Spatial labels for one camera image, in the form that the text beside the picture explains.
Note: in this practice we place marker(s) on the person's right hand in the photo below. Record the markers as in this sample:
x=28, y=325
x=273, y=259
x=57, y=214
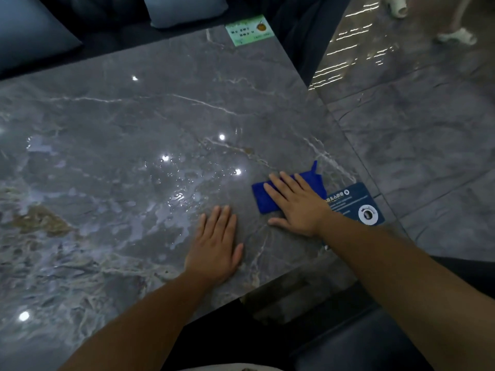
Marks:
x=302, y=210

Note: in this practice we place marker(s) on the person's left hand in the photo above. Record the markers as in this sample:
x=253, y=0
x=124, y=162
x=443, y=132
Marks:
x=212, y=255

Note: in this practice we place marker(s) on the person's right middle finger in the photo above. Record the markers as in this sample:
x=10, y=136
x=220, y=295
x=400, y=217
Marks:
x=280, y=187

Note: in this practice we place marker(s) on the person's right little finger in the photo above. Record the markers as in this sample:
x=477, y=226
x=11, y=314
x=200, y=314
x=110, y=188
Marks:
x=304, y=184

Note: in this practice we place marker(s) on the person's right thumb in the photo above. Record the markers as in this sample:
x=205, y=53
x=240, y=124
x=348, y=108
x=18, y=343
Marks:
x=279, y=222

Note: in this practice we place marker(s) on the person's left middle finger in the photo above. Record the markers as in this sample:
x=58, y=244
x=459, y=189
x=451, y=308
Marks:
x=222, y=222

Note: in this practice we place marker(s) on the person's left little finger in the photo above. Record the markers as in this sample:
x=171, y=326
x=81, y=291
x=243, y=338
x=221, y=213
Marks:
x=200, y=227

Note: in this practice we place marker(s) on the person's left thumb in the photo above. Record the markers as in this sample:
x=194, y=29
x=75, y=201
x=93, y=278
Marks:
x=236, y=254

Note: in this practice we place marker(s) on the blue cleaning cloth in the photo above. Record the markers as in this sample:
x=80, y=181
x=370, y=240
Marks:
x=260, y=197

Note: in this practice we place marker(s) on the person's right forearm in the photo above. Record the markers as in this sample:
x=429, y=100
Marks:
x=406, y=289

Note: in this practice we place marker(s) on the person's left forearm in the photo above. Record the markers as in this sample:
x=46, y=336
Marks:
x=143, y=324

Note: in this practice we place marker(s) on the dark blue table sticker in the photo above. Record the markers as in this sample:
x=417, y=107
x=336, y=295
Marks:
x=350, y=197

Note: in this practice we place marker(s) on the person's white shirt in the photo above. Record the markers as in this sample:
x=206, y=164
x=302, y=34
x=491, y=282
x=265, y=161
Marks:
x=232, y=368

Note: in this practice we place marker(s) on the dark blue bench seat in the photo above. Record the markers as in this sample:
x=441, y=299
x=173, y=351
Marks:
x=355, y=343

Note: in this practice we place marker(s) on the green table sticker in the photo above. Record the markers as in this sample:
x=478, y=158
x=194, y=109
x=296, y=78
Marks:
x=249, y=31

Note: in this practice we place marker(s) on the small grey-blue cushion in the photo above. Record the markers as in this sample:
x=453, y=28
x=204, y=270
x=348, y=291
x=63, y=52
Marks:
x=181, y=9

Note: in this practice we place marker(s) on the large grey-blue cushion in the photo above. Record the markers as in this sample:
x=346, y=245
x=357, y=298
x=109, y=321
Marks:
x=27, y=30

